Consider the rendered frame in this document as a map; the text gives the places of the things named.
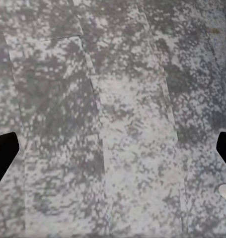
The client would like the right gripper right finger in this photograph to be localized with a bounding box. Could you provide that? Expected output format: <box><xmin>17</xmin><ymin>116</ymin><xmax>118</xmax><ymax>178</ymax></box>
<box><xmin>216</xmin><ymin>131</ymin><xmax>226</xmax><ymax>163</ymax></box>

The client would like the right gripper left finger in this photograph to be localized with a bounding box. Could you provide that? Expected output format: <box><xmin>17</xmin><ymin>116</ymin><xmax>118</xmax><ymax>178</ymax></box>
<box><xmin>0</xmin><ymin>132</ymin><xmax>19</xmax><ymax>181</ymax></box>

